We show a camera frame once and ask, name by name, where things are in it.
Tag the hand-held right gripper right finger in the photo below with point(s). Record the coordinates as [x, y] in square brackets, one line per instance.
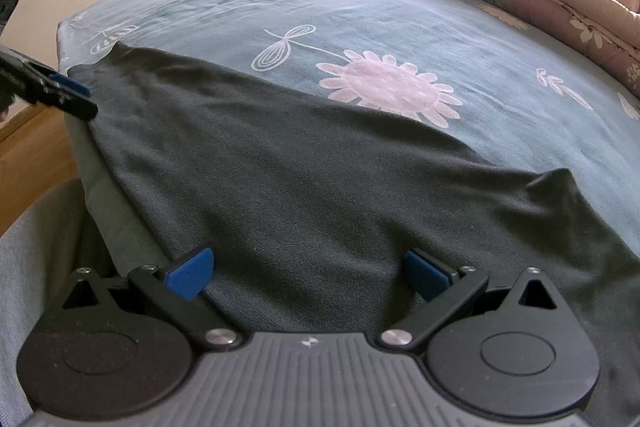
[425, 274]

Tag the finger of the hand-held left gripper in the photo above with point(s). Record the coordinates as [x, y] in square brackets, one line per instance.
[70, 86]
[75, 108]

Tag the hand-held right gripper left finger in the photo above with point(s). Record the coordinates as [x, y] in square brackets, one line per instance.
[192, 274]

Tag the dark grey pants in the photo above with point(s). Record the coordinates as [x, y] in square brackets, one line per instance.
[300, 187]

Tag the green floral bed sheet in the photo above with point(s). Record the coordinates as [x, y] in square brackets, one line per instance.
[400, 17]

